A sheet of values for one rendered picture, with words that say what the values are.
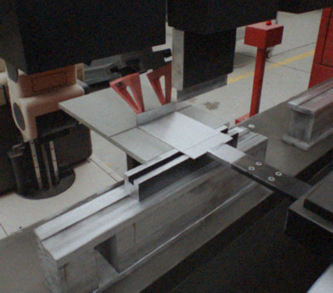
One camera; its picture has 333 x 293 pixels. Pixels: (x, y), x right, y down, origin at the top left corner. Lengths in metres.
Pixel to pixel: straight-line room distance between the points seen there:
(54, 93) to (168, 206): 0.87
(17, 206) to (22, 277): 1.11
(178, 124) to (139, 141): 0.08
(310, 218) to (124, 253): 0.23
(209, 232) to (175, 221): 0.07
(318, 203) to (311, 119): 0.41
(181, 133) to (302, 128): 0.33
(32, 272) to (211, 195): 0.27
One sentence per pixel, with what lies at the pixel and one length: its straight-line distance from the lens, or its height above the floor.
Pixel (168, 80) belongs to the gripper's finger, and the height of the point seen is 1.06.
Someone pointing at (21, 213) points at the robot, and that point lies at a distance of 1.59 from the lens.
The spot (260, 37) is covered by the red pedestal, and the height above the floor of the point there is 0.75.
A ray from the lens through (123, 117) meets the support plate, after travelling 0.60.
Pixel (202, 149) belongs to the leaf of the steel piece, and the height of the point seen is 1.00.
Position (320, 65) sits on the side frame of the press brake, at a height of 0.89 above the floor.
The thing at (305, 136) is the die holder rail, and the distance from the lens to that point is 0.80.
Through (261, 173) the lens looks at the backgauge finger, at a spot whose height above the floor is 1.00.
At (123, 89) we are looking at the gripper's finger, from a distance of 0.59.
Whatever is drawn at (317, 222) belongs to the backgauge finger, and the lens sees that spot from 0.38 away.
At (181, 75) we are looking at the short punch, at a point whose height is 1.12.
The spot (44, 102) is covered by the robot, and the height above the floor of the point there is 0.79.
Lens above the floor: 1.27
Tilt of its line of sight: 27 degrees down
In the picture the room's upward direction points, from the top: straight up
